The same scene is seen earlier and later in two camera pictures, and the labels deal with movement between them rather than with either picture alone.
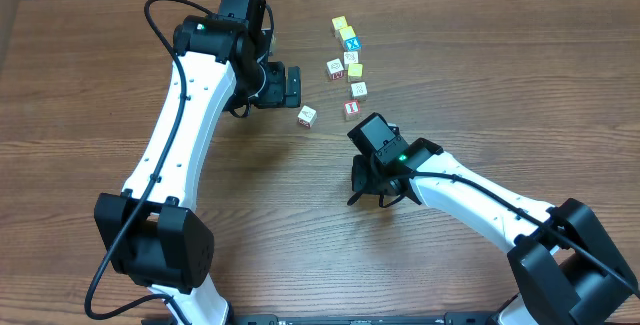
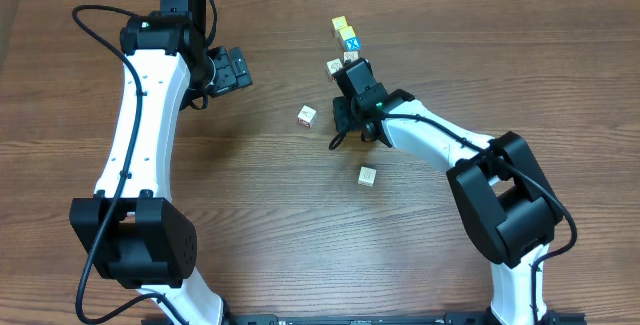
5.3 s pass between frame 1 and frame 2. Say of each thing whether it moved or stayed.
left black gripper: moved
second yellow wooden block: stayed
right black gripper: moved
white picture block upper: stayed
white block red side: stayed
